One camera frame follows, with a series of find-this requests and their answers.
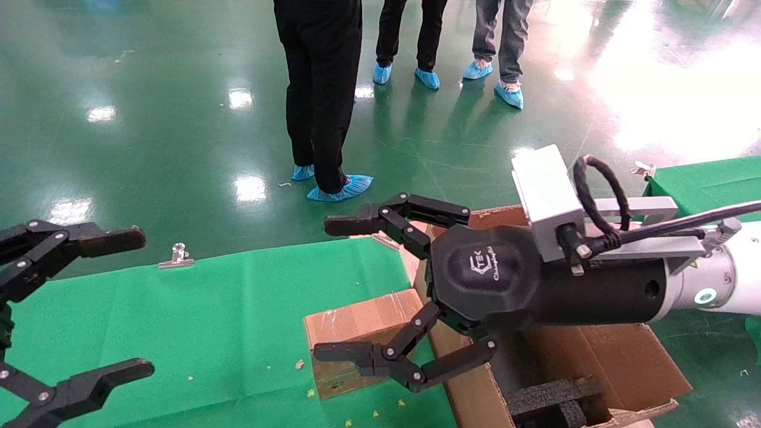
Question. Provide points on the blue shoe cover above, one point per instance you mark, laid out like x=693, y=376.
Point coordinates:
x=302, y=172
x=342, y=188
x=382, y=74
x=427, y=78
x=477, y=70
x=510, y=95

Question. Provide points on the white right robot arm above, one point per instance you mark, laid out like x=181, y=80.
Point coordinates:
x=743, y=279

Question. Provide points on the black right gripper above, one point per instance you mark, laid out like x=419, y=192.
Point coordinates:
x=493, y=279

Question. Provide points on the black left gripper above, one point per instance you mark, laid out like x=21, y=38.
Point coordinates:
x=5, y=330

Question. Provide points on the small green fabric piece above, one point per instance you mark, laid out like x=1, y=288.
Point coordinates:
x=754, y=339

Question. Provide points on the person in grey jeans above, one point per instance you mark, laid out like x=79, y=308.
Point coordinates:
x=512, y=35

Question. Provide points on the small brown cardboard box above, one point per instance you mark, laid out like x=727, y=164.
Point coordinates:
x=357, y=321

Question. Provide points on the green table cloth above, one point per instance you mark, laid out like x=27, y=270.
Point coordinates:
x=208, y=321
x=713, y=184

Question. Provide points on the large open cardboard carton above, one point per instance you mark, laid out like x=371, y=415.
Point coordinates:
x=624, y=362

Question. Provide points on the black foam insert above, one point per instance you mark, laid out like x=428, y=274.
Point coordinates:
x=553, y=395

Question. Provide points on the person in black trousers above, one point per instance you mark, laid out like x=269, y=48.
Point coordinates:
x=428, y=30
x=324, y=89

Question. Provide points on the silver binder clip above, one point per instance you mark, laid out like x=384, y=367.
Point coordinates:
x=386, y=241
x=177, y=260
x=645, y=170

